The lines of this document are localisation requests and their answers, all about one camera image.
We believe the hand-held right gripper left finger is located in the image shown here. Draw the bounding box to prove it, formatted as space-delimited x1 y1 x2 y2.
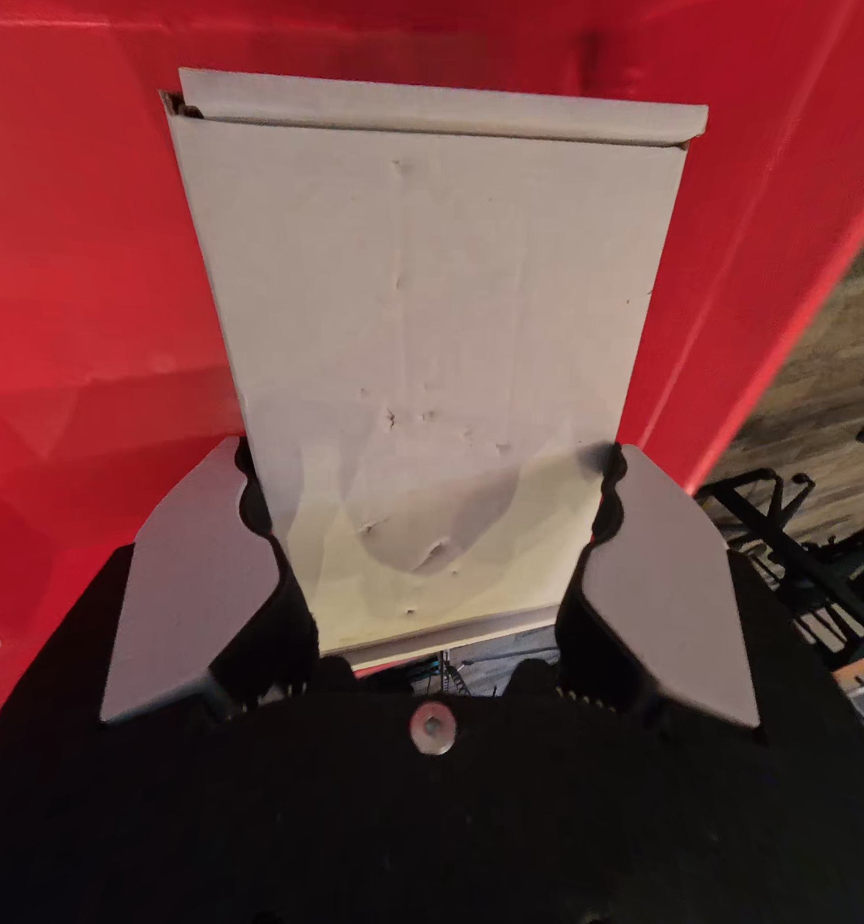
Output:
99 435 321 725

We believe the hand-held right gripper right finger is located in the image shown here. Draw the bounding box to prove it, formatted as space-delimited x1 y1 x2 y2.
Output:
556 440 762 732

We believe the white cardboard box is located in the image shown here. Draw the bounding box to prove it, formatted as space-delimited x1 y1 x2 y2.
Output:
159 67 709 668

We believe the black metal stand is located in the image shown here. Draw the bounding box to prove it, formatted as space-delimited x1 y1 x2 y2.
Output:
695 468 864 668

